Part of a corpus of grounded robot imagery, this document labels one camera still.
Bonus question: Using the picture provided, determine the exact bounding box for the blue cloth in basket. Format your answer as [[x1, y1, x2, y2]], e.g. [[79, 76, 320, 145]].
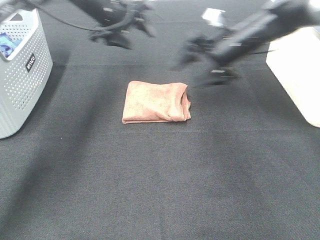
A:
[[0, 33, 22, 58]]

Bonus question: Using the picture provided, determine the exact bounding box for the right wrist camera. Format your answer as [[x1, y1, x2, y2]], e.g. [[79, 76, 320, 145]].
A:
[[201, 8, 226, 28]]

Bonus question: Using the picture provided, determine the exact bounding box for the brown microfiber towel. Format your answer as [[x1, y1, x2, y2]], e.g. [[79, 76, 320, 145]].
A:
[[122, 81, 191, 124]]

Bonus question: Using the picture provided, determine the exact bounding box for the white storage bin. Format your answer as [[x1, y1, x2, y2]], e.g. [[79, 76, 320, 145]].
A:
[[265, 27, 320, 128]]

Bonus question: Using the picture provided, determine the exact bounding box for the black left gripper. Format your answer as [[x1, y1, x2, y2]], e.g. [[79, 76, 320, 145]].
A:
[[89, 2, 157, 50]]

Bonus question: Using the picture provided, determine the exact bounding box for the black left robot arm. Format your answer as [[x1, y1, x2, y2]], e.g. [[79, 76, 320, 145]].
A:
[[71, 0, 156, 50]]

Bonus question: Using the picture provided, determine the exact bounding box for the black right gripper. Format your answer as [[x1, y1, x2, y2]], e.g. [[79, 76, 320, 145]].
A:
[[170, 32, 241, 87]]

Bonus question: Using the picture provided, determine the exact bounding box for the grey perforated laundry basket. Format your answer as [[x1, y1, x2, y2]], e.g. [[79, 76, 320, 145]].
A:
[[0, 9, 53, 139]]

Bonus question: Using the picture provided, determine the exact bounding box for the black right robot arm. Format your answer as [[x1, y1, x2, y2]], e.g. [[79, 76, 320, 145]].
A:
[[171, 0, 320, 85]]

